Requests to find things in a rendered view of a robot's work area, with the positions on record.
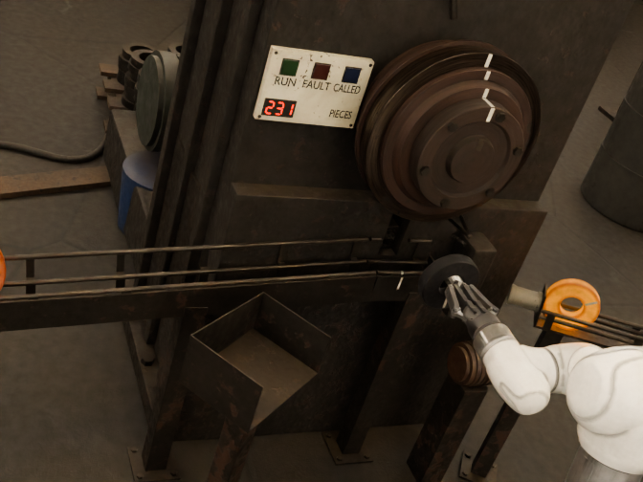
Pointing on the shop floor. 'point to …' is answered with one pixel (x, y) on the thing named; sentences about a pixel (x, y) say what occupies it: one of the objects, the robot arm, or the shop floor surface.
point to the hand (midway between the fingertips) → (451, 276)
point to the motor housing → (450, 414)
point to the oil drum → (620, 164)
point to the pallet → (126, 76)
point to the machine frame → (341, 182)
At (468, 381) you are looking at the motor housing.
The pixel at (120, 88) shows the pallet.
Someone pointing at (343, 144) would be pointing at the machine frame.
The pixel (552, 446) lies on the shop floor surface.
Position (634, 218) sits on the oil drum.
